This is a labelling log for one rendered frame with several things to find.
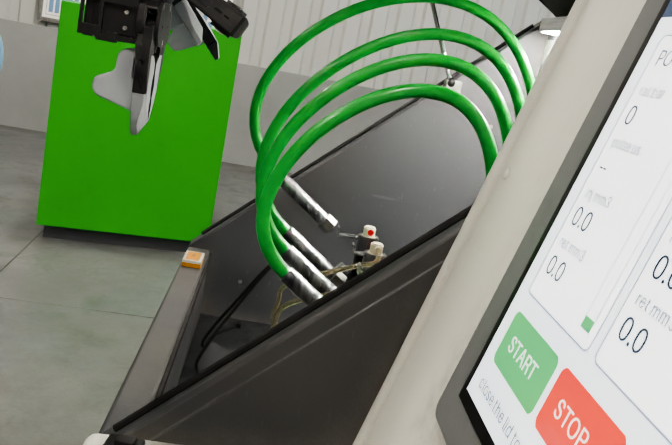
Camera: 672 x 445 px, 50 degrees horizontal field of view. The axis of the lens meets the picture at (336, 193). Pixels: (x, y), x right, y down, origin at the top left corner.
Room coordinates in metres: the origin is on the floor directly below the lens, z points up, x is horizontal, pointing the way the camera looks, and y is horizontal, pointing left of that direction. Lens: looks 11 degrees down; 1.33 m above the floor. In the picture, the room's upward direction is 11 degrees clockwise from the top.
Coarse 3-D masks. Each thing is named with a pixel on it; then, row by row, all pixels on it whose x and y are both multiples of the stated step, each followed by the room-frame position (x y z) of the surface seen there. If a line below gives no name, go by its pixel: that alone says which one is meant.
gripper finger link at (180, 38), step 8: (192, 8) 0.99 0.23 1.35; (200, 16) 0.99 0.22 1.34; (176, 32) 1.00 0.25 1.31; (184, 32) 1.00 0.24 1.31; (208, 32) 0.99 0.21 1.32; (168, 40) 1.00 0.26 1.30; (176, 40) 1.00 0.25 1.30; (184, 40) 1.00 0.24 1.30; (192, 40) 1.00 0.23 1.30; (208, 40) 0.99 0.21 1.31; (216, 40) 0.99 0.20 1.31; (176, 48) 1.00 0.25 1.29; (184, 48) 1.00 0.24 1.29; (208, 48) 0.99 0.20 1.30; (216, 48) 0.99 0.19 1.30; (216, 56) 0.99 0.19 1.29
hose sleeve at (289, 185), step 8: (288, 176) 0.93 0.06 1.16; (288, 184) 0.92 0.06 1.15; (296, 184) 0.93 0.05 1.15; (288, 192) 0.92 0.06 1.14; (296, 192) 0.92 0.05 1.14; (304, 192) 0.93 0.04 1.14; (296, 200) 0.93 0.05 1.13; (304, 200) 0.92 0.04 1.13; (312, 200) 0.93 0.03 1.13; (304, 208) 0.93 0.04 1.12; (312, 208) 0.93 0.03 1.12; (320, 208) 0.93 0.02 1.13; (312, 216) 0.93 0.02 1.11; (320, 216) 0.93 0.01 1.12
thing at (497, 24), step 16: (368, 0) 0.93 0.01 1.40; (384, 0) 0.93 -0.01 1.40; (400, 0) 0.93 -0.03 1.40; (416, 0) 0.94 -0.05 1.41; (432, 0) 0.94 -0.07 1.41; (448, 0) 0.94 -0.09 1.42; (464, 0) 0.94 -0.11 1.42; (336, 16) 0.93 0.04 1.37; (352, 16) 0.93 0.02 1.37; (480, 16) 0.95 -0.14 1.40; (496, 16) 0.95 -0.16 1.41; (304, 32) 0.93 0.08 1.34; (320, 32) 0.93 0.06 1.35; (512, 32) 0.95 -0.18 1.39; (288, 48) 0.92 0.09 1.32; (512, 48) 0.95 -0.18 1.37; (272, 64) 0.92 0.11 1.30; (528, 64) 0.95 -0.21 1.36; (528, 80) 0.95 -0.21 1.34; (256, 96) 0.92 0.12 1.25; (256, 112) 0.92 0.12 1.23; (256, 128) 0.92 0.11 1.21; (256, 144) 0.92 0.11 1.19
